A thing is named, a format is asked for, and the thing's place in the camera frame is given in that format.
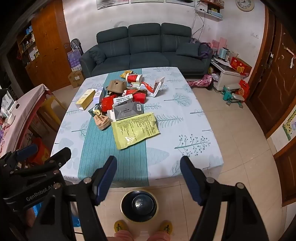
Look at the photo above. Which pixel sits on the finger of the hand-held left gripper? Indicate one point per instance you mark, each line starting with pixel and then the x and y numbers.
pixel 61 155
pixel 27 150

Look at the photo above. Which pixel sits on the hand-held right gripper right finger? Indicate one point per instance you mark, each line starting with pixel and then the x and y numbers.
pixel 192 183

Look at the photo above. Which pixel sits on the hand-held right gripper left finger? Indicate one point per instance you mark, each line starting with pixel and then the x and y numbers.
pixel 105 182

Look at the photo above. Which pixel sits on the round bin with black liner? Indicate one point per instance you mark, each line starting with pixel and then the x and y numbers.
pixel 140 205

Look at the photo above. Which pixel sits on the small brown paper bag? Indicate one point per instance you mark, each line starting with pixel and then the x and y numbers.
pixel 101 121

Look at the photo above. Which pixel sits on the dark green snack packet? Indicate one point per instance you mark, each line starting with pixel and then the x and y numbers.
pixel 95 111

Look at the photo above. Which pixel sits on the yellow-green plastic bag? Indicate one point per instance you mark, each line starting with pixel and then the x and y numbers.
pixel 134 131

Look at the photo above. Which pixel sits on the cream cardboard box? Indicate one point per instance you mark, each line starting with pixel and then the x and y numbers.
pixel 85 99

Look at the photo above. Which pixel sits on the shiny red packet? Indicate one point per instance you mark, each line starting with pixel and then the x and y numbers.
pixel 107 103

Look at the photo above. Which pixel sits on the lavender cardboard box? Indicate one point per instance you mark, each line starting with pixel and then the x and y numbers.
pixel 99 96

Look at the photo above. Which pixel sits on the grey barcode box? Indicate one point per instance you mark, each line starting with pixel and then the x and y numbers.
pixel 128 111

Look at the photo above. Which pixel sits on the white box with black lettering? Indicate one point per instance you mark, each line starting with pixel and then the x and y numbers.
pixel 122 100

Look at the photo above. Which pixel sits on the large brown paper bag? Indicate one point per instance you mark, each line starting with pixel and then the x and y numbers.
pixel 116 86

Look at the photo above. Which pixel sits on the red cardboard box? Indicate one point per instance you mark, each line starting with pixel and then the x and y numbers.
pixel 139 98

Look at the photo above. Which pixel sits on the white red carton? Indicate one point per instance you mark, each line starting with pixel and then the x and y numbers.
pixel 156 89

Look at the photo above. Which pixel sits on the yellow snack packet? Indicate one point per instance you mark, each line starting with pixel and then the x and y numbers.
pixel 124 74

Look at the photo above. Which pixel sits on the red paper cup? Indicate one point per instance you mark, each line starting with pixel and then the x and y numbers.
pixel 134 78

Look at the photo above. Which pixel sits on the red bucket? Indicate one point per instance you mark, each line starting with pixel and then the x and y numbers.
pixel 41 150

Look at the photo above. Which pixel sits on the side table with pink cloth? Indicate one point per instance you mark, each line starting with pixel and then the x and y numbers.
pixel 20 115

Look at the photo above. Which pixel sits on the yellow slipper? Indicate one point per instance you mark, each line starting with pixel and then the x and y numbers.
pixel 166 226
pixel 120 226

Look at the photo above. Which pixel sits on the yellow plastic stool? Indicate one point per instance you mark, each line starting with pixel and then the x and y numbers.
pixel 52 109

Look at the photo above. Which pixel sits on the white plastic rack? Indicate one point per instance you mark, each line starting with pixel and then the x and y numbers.
pixel 9 104

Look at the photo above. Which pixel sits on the table with patterned cloth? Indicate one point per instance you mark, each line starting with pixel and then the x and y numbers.
pixel 185 129

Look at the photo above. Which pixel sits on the person's left leg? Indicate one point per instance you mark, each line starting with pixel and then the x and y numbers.
pixel 123 236

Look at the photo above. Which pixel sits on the person's leg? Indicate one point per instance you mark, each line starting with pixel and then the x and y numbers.
pixel 160 237
pixel 123 236

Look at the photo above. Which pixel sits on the person's right leg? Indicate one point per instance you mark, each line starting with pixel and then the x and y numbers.
pixel 160 237

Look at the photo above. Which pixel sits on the brown cardboard box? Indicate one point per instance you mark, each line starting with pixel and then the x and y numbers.
pixel 75 79

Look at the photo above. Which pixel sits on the teal toy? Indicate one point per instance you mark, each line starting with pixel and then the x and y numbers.
pixel 232 96

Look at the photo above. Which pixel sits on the stack of purple packs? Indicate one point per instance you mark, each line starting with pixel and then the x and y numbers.
pixel 74 59

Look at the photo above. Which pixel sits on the pink foil wrap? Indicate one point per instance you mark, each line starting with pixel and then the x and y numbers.
pixel 200 83

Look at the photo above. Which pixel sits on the shelf of small boxes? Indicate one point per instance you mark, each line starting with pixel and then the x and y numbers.
pixel 29 45

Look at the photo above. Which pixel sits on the round dark teal cushion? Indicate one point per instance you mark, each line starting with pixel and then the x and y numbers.
pixel 97 56

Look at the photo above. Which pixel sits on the wooden wardrobe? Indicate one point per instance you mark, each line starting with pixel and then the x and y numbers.
pixel 49 46

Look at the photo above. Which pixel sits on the red gift bag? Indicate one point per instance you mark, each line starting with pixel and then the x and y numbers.
pixel 244 90

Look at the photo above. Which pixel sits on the white side cabinet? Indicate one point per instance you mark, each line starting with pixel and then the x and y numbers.
pixel 225 77

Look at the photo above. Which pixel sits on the wooden door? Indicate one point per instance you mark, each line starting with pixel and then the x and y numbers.
pixel 275 88

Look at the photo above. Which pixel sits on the red gift box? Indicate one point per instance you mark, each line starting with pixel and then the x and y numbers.
pixel 241 66

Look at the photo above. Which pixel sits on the dark teal sofa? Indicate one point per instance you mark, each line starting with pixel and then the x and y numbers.
pixel 145 58

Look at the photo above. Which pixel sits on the light blue canister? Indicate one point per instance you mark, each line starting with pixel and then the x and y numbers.
pixel 223 53

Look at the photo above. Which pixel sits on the square dark teal cushion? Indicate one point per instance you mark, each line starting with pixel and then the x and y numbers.
pixel 187 49

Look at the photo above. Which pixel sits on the purple bag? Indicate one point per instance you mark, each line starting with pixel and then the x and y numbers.
pixel 204 49

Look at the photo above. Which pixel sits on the pink board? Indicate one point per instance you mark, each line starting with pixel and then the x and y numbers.
pixel 219 44

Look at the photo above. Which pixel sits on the children's wall poster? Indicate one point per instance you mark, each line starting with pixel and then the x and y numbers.
pixel 289 126

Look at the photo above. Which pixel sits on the wall picture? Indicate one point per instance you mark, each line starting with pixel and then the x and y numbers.
pixel 146 1
pixel 112 4
pixel 179 1

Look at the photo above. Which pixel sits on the wall socket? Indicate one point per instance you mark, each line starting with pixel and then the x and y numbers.
pixel 255 35

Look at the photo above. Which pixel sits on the white wall shelf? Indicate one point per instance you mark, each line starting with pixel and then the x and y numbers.
pixel 211 15

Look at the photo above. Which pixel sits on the wooden wall shelf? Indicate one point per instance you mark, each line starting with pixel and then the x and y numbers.
pixel 214 4

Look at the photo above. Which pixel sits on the round wall clock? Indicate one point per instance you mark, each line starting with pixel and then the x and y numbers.
pixel 244 4

